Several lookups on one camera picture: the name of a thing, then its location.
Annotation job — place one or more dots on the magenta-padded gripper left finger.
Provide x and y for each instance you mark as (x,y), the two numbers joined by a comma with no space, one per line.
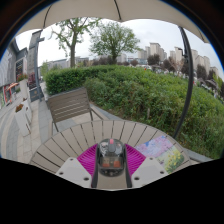
(73,171)

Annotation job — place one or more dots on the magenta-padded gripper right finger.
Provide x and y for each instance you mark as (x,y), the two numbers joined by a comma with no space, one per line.
(148,171)

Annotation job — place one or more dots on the transparent computer mouse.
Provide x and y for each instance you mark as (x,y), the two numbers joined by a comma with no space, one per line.
(111,160)

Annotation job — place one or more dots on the brown slatted chair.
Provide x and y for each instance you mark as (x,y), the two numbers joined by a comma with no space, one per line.
(68,105)

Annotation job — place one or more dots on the green hedge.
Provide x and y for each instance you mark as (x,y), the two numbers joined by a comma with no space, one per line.
(140,93)

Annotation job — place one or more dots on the dark curved umbrella pole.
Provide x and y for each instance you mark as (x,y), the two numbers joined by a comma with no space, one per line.
(190,73)

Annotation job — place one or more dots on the tall grey sign pillar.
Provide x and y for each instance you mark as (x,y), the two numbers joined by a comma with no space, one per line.
(33,63)

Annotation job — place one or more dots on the grey shopfront building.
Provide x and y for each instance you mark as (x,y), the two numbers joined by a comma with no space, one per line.
(10,70)

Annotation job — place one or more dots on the slender sparse tree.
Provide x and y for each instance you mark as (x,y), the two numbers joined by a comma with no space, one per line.
(72,50)

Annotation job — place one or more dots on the distant apartment blocks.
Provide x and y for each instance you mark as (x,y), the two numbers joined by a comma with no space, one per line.
(155,50)

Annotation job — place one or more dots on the round leafy tree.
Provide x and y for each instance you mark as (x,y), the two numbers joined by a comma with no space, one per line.
(113,40)

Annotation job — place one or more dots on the beige umbrella canopy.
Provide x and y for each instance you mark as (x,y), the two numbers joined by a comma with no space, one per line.
(93,8)

